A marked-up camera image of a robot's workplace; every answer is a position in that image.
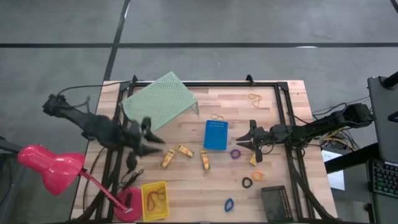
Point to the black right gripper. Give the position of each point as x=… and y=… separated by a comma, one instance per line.
x=261, y=137

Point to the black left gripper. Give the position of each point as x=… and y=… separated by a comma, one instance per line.
x=136, y=137

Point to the yellow green crayon box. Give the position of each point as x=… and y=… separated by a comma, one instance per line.
x=185, y=151
x=168, y=158
x=253, y=161
x=205, y=160

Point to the purple coil wristband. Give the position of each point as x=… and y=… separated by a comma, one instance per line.
x=231, y=153

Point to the orange coil wristband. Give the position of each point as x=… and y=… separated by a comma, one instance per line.
x=252, y=176

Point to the black coil wristband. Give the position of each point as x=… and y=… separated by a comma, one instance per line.
x=243, y=183

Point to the yellow rubber band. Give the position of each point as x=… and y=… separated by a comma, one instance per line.
x=212, y=117
x=260, y=99

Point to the red rubber band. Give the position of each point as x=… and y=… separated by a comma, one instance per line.
x=149, y=200

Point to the blue coil wristband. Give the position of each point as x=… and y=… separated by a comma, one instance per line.
x=226, y=205

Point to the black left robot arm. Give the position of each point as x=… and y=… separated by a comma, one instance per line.
x=93, y=126

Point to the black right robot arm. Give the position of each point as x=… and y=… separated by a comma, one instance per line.
x=311, y=129

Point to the pink desk lamp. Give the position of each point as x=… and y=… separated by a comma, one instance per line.
x=53, y=169

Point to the black desk bar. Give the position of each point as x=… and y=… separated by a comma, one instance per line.
x=351, y=160

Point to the blue plastic basket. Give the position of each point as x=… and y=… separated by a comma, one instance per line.
x=216, y=137

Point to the green perforated metal shelf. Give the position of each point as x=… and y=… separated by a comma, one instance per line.
x=158, y=99

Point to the black plastic basket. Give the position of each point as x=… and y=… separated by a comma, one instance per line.
x=273, y=205

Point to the yellow plastic basket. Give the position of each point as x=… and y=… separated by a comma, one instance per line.
x=155, y=214

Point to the white paper sheet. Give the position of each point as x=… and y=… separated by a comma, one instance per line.
x=337, y=182

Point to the backlit black keyboard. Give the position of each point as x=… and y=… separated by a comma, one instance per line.
x=385, y=179

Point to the black frame clamp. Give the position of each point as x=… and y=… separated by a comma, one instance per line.
x=249, y=79
x=134, y=78

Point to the black aluminium table frame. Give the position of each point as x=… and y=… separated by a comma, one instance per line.
x=217, y=84

